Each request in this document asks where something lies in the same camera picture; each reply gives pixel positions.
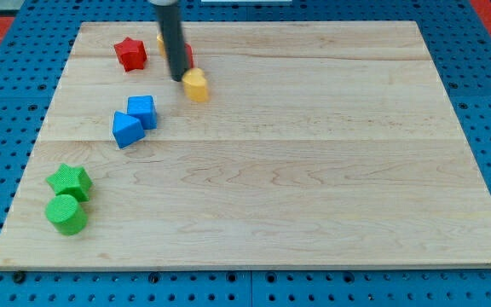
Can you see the green cylinder block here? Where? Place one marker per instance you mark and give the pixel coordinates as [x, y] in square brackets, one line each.
[66, 214]

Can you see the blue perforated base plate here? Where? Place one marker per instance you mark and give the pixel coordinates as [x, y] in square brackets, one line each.
[33, 55]

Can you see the green star block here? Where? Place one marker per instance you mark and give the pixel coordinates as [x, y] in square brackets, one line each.
[72, 180]

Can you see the yellow hexagon block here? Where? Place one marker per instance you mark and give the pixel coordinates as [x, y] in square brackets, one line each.
[161, 45]

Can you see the yellow heart block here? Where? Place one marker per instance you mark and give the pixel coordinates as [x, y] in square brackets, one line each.
[195, 85]

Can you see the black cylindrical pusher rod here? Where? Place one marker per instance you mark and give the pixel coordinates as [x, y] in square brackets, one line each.
[168, 14]

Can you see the blue cube block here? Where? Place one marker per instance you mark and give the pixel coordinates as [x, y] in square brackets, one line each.
[143, 108]

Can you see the wooden board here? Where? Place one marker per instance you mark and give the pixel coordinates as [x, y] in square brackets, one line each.
[323, 146]

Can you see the red block behind rod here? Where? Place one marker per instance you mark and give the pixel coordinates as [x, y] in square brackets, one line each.
[190, 55]

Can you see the red star block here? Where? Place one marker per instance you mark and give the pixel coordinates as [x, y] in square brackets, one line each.
[131, 54]

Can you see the blue triangle block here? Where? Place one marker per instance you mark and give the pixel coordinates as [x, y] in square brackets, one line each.
[126, 129]

